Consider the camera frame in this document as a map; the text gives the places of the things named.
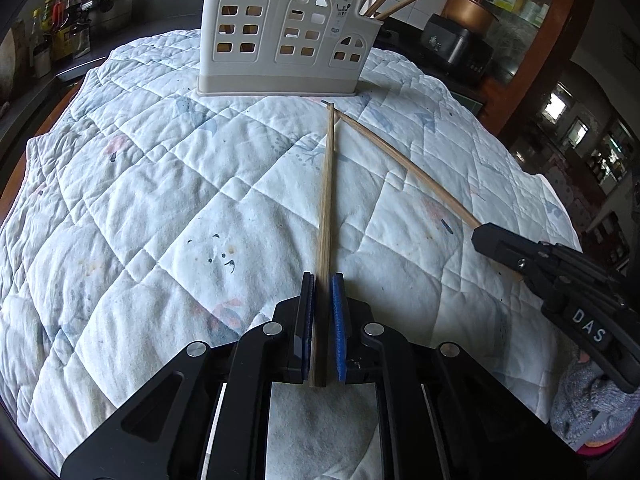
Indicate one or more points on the white plastic chopstick holder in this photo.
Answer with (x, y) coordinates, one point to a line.
(270, 85)

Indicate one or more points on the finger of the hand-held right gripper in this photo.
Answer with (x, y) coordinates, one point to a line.
(500, 245)

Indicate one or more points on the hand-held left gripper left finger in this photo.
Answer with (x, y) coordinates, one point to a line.
(309, 330)

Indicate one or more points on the dark kitchen counter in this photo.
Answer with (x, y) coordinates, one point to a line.
(25, 115)

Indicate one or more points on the black kitchen appliance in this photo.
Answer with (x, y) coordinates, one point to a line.
(450, 45)

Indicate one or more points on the wooden glass cabinet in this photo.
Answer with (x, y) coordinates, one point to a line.
(525, 40)

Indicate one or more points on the background shelving unit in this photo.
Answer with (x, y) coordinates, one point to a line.
(605, 155)

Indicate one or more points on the round wooden chopping block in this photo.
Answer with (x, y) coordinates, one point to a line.
(10, 65)

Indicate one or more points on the person's right forearm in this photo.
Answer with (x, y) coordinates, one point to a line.
(585, 405)

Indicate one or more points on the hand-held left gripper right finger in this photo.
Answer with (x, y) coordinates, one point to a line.
(340, 330)

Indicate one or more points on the white quilted blanket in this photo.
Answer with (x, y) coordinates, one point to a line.
(175, 210)

